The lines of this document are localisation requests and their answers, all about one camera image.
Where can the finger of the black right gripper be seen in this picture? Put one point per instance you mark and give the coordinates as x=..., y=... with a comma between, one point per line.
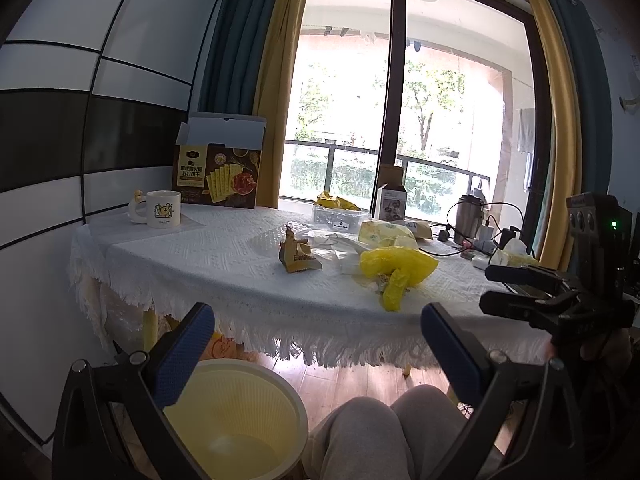
x=554, y=314
x=543, y=279

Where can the yellow table leg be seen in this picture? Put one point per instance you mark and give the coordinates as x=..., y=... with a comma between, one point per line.
x=149, y=329

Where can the clear plastic wrap sheets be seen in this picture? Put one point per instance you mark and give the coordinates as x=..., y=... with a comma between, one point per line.
x=339, y=253

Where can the white lace tablecloth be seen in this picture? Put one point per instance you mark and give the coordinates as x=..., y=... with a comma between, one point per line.
x=228, y=258

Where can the yellow plastic bag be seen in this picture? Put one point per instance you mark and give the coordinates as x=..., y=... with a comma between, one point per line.
x=402, y=267

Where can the yellow curtain right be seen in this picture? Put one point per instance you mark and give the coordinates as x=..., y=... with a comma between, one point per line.
x=567, y=166

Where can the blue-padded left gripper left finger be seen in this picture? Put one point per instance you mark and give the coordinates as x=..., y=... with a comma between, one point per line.
x=88, y=443

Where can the white cartoon mug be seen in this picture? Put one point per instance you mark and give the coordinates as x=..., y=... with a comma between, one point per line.
x=156, y=209

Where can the clear plastic food container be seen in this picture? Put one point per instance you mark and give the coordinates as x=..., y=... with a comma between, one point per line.
x=339, y=220

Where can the yellow curtain left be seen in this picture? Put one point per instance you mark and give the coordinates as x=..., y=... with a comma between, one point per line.
x=273, y=90

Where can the yellow snack bags in box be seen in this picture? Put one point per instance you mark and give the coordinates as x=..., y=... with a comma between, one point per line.
x=328, y=201

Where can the orange brown snack wrapper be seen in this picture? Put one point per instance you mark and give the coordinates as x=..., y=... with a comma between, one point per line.
x=295, y=255

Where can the beige snack pouch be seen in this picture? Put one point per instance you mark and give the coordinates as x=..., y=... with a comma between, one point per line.
x=421, y=230

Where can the person's grey trouser legs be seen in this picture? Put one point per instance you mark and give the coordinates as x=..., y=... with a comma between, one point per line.
x=365, y=438

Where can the cream plastic waste basket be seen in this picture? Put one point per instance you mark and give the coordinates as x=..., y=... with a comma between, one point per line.
x=240, y=420

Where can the teal curtain left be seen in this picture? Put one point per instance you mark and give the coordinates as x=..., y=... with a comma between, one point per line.
x=234, y=58

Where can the small white product box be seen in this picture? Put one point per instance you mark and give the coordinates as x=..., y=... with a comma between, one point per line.
x=391, y=195

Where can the pale yellow printed bag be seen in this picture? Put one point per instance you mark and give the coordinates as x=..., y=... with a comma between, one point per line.
x=378, y=234

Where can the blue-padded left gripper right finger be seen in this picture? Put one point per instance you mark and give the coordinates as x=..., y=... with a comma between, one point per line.
x=490, y=382

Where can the yellow curtain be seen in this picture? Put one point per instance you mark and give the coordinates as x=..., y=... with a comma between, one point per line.
x=567, y=166
x=273, y=90

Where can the steel thermos bottle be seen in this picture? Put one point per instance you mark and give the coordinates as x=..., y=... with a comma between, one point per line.
x=469, y=216

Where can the brown cracker box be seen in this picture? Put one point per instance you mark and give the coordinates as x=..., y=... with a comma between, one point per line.
x=217, y=159

